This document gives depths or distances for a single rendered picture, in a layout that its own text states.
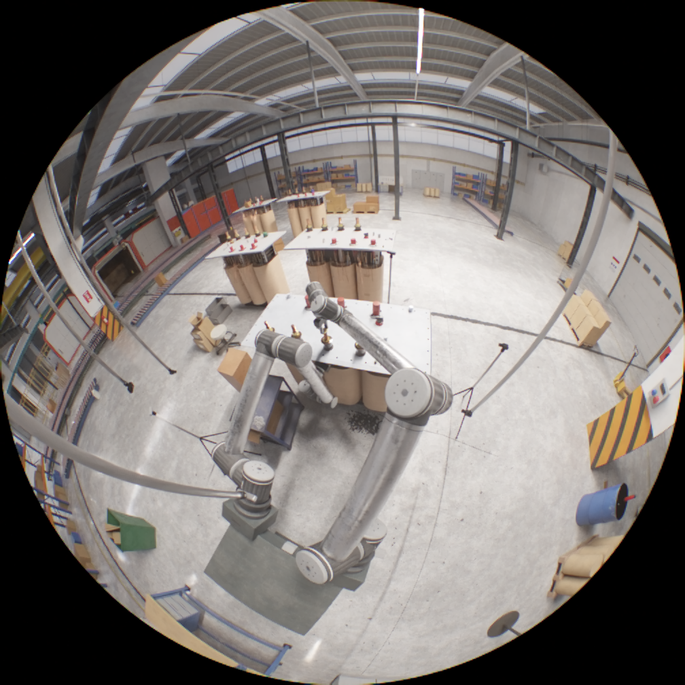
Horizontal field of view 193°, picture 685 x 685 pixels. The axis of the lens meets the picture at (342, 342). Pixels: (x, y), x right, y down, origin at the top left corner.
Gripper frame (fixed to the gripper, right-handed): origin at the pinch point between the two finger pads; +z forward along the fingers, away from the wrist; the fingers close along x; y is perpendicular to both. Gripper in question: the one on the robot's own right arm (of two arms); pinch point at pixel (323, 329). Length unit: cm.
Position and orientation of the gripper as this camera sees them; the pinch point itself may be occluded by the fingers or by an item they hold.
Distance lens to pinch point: 149.7
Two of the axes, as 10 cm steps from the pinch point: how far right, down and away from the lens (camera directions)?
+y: -8.6, -3.4, 3.9
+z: 1.0, 6.3, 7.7
